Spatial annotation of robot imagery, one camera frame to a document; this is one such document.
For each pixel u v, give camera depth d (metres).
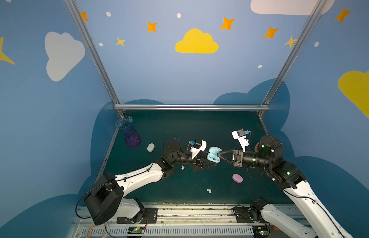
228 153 0.58
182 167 0.90
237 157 0.54
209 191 0.82
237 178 0.85
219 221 0.74
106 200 0.41
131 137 1.04
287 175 0.45
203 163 0.59
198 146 0.57
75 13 0.70
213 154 0.63
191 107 1.38
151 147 0.98
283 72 0.95
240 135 0.57
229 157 0.58
